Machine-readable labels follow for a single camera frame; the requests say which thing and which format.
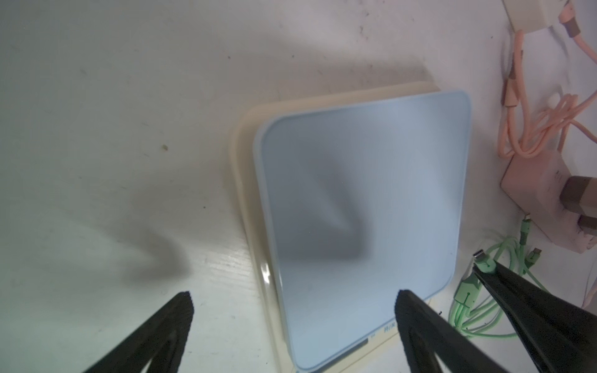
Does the cream blue electronic scale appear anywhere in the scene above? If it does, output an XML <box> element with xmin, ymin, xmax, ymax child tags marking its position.
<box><xmin>229</xmin><ymin>82</ymin><xmax>472</xmax><ymax>372</ymax></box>
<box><xmin>502</xmin><ymin>0</ymin><xmax>567</xmax><ymax>34</ymax></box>

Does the pink power strip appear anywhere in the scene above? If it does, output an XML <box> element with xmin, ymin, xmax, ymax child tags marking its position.
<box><xmin>501</xmin><ymin>150</ymin><xmax>596</xmax><ymax>253</ymax></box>

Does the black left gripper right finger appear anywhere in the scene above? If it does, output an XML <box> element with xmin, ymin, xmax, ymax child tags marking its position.
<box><xmin>394</xmin><ymin>290</ymin><xmax>505</xmax><ymax>372</ymax></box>

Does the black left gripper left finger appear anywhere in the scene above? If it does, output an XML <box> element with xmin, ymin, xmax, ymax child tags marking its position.
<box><xmin>87</xmin><ymin>292</ymin><xmax>194</xmax><ymax>372</ymax></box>

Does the cream blue front electronic scale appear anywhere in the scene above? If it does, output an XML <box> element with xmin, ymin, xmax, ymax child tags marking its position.
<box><xmin>229</xmin><ymin>82</ymin><xmax>472</xmax><ymax>372</ymax></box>

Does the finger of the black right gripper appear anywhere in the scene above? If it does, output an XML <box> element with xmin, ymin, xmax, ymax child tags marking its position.
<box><xmin>474</xmin><ymin>264</ymin><xmax>596</xmax><ymax>372</ymax></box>

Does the pink charging cable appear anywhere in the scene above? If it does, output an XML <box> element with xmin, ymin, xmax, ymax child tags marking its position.
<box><xmin>496</xmin><ymin>0</ymin><xmax>597</xmax><ymax>160</ymax></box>

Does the green charging cable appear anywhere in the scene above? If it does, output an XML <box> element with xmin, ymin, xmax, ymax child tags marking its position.
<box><xmin>447</xmin><ymin>213</ymin><xmax>551</xmax><ymax>339</ymax></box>

